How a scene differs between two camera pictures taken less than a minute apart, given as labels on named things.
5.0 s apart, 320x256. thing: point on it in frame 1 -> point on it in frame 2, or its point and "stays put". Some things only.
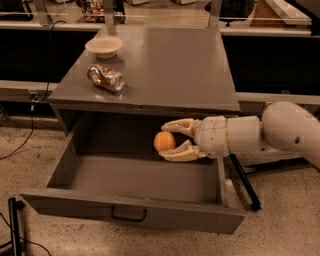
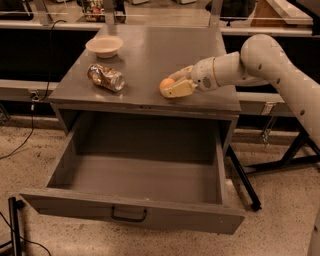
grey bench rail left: x=25 y=91 stays put
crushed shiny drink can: x=105 y=77 stays put
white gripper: x=212 y=136 -> x=202 y=74
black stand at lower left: x=14 y=206 stays put
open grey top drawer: x=110 y=171 stays put
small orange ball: x=164 y=141 -> x=166 y=83
